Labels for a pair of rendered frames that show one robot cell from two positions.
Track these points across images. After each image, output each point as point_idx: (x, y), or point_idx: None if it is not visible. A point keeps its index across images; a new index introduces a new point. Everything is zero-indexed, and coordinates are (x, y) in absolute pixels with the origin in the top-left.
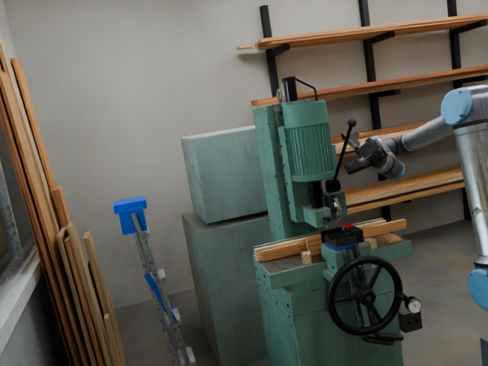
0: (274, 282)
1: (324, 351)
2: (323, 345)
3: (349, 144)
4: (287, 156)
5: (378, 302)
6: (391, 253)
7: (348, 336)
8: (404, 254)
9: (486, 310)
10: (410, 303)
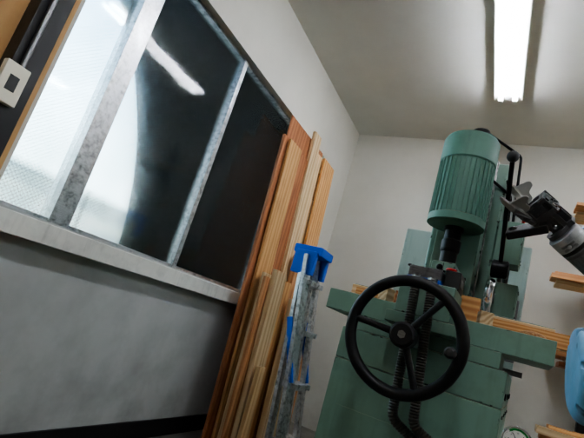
0: (332, 299)
1: (353, 431)
2: (355, 420)
3: (515, 197)
4: None
5: (463, 411)
6: (511, 342)
7: (395, 433)
8: (537, 358)
9: (571, 415)
10: (508, 430)
